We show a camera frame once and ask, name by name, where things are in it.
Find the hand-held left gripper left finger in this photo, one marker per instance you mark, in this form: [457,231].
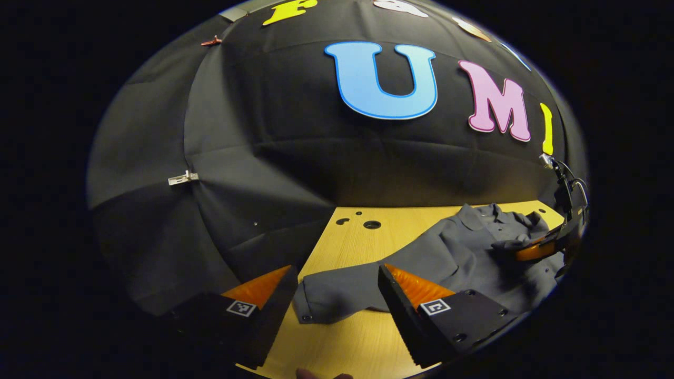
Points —
[274,316]

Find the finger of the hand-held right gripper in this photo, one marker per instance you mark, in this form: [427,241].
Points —
[534,252]

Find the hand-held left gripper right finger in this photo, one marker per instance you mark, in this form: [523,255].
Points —
[400,318]

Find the grey button shirt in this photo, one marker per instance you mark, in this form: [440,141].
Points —
[453,258]

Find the white cloth clip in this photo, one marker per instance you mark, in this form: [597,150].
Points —
[183,178]

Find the black backdrop cloth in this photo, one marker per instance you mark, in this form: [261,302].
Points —
[274,147]

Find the pink cloth clip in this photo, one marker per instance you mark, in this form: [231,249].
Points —
[210,41]

